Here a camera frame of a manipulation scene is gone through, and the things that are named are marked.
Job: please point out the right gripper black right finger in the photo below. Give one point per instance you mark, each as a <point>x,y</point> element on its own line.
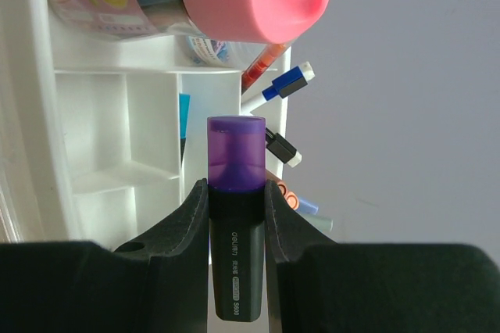
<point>315,284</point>

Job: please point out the purple black highlighter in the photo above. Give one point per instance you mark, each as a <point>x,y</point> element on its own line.
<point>236,182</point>

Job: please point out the salmon tip white pen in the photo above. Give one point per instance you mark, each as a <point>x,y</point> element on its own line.
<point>292,200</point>

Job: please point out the orange red pen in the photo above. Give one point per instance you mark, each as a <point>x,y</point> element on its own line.
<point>261,64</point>

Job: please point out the blue cap white marker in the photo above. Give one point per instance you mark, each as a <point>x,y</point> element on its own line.
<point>286,84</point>

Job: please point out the black cap white marker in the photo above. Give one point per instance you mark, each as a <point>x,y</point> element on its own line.
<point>281,148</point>

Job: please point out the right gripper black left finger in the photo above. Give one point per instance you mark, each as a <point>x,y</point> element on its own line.
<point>156,282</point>

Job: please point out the blue black highlighter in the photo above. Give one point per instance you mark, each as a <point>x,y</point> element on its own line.
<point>184,108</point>

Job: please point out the clear jar of paperclips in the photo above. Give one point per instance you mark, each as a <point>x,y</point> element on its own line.
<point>208,52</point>

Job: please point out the light blue white pen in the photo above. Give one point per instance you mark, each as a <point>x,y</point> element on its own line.
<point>307,207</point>

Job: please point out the pink white marker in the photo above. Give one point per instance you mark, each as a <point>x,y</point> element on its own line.
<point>280,183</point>

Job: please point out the white plastic drawer organizer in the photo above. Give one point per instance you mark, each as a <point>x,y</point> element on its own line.
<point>90,130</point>

